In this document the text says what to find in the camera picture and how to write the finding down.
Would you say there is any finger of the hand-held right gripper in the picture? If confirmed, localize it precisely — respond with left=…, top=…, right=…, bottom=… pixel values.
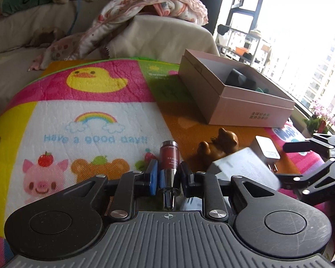
left=274, top=158, right=335, bottom=205
left=283, top=133, right=335, bottom=154

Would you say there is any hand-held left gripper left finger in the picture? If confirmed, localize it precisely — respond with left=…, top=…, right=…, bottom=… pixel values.
left=17, top=159, right=159, bottom=220

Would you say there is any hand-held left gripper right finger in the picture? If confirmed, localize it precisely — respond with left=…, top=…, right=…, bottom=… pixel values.
left=180, top=162, right=316, bottom=222

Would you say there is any dark red cosmetic bottle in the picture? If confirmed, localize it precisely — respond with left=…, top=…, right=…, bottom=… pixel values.
left=159, top=140, right=182, bottom=210

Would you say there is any white power adapter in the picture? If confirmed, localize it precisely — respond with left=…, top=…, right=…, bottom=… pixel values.
left=255, top=135, right=281, bottom=172

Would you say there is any brown bear figurine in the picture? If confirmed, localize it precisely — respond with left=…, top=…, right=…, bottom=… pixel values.
left=195, top=128, right=239, bottom=168

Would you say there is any white grey product box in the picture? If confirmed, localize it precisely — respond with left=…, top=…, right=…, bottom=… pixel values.
left=207, top=147, right=281, bottom=192

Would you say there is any pink cardboard box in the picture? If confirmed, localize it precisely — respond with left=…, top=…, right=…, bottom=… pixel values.
left=178, top=49, right=296, bottom=126

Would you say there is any black rectangular panel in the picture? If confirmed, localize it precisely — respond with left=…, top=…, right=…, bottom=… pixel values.
left=225, top=68, right=256, bottom=91

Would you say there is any pink flowering potted plant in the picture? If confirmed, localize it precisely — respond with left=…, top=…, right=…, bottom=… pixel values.
left=304, top=100, right=335, bottom=134

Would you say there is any colourful cartoon play mat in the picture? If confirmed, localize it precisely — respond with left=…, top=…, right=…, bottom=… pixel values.
left=0, top=57, right=335, bottom=268

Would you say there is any metal balcony rack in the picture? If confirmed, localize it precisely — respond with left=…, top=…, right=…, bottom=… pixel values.
left=216, top=24, right=271, bottom=70

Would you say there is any beige covered sofa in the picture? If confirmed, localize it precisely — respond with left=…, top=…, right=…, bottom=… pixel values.
left=0, top=0, right=220, bottom=123

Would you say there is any pink floral blanket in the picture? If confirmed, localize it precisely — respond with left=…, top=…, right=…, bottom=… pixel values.
left=28, top=0, right=209, bottom=70

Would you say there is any black window frame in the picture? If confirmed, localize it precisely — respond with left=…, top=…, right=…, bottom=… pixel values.
left=212, top=0, right=335, bottom=118

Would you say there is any blue cable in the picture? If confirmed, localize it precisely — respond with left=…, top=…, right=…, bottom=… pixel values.
left=67, top=0, right=82, bottom=35

